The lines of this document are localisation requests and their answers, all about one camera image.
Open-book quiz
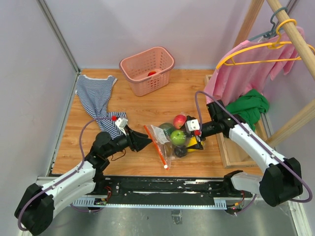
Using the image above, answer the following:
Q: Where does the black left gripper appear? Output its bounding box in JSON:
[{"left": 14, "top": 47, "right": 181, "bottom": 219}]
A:
[{"left": 104, "top": 125, "right": 153, "bottom": 157}]

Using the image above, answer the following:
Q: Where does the clear zip top bag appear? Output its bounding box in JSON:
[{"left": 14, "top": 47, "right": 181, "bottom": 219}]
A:
[{"left": 144, "top": 125, "right": 197, "bottom": 170}]

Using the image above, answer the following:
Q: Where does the fake red-yellow mango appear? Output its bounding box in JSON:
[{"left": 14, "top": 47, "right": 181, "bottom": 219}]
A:
[{"left": 148, "top": 71, "right": 157, "bottom": 77}]

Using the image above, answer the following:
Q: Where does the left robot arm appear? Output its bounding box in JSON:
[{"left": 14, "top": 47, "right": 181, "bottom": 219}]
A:
[{"left": 14, "top": 128, "right": 152, "bottom": 236}]

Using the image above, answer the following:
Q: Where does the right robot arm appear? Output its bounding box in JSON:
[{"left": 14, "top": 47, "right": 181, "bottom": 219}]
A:
[{"left": 182, "top": 101, "right": 303, "bottom": 207}]

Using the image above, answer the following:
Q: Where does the fake yellow lemon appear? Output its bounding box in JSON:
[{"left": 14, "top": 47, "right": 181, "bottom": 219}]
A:
[{"left": 187, "top": 137, "right": 199, "bottom": 152}]

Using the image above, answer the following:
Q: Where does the fake green lime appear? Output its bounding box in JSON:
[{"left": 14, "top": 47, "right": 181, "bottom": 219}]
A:
[{"left": 170, "top": 130, "right": 187, "bottom": 146}]

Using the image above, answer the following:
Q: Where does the fake dark purple fruit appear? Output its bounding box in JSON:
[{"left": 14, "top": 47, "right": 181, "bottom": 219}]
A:
[{"left": 174, "top": 146, "right": 188, "bottom": 158}]

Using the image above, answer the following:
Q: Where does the fake brown kiwi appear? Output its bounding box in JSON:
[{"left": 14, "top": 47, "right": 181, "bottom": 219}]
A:
[{"left": 165, "top": 145, "right": 173, "bottom": 155}]

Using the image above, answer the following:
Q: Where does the green tank top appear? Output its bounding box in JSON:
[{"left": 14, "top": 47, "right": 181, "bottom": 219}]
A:
[{"left": 225, "top": 89, "right": 270, "bottom": 131}]

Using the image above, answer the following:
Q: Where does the blue white striped shirt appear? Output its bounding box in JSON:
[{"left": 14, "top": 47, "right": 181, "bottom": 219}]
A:
[{"left": 76, "top": 75, "right": 127, "bottom": 139}]

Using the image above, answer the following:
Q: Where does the pink plastic basket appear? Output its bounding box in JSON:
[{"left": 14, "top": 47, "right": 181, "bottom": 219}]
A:
[{"left": 119, "top": 46, "right": 175, "bottom": 96}]

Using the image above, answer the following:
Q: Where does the pink shirt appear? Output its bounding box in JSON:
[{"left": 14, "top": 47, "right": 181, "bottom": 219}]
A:
[{"left": 204, "top": 33, "right": 298, "bottom": 105}]

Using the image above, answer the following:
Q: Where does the yellow clothes hanger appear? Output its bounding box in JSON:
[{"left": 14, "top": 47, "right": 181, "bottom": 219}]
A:
[{"left": 216, "top": 19, "right": 301, "bottom": 70}]

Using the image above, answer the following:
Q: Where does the grey-blue clothes hanger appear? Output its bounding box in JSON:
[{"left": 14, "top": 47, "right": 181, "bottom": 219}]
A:
[{"left": 247, "top": 6, "right": 289, "bottom": 41}]

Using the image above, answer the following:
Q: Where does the wooden clothes rack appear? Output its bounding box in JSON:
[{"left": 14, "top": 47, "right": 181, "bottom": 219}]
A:
[{"left": 233, "top": 0, "right": 315, "bottom": 148}]

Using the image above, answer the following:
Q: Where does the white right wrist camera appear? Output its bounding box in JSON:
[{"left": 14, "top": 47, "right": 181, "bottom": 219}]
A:
[{"left": 185, "top": 119, "right": 201, "bottom": 136}]

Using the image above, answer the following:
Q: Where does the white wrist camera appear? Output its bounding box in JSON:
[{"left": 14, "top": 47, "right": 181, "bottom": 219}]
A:
[
  {"left": 185, "top": 119, "right": 201, "bottom": 136},
  {"left": 113, "top": 117, "right": 128, "bottom": 135}
]

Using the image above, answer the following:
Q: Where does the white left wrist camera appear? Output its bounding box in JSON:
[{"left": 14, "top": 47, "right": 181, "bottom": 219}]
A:
[{"left": 113, "top": 117, "right": 128, "bottom": 135}]

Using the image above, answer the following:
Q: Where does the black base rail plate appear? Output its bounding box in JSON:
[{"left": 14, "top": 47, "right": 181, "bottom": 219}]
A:
[{"left": 89, "top": 176, "right": 252, "bottom": 207}]

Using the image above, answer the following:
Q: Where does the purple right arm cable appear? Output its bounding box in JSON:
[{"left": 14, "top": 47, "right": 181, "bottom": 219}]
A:
[{"left": 194, "top": 90, "right": 310, "bottom": 202}]

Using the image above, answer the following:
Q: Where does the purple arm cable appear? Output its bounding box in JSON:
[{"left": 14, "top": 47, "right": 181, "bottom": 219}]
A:
[
  {"left": 18, "top": 117, "right": 116, "bottom": 232},
  {"left": 194, "top": 90, "right": 310, "bottom": 202}
]

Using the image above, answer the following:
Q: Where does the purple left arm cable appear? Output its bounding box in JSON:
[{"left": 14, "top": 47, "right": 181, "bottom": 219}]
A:
[{"left": 18, "top": 117, "right": 116, "bottom": 232}]

